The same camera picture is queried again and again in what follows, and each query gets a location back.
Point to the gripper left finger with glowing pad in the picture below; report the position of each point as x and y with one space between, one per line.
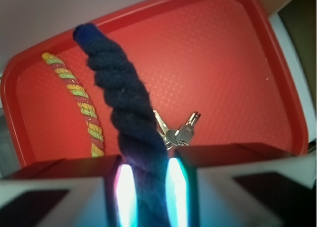
88 192

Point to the black head key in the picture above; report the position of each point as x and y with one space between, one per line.
183 135

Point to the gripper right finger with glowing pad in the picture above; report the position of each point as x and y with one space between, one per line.
241 185

